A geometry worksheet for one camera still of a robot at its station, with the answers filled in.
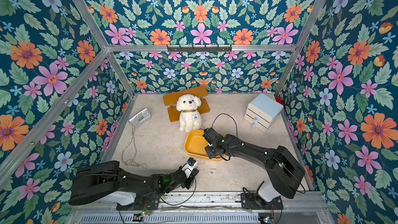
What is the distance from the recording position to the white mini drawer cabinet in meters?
0.92

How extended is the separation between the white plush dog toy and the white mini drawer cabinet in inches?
12.9

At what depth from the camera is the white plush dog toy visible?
919 mm
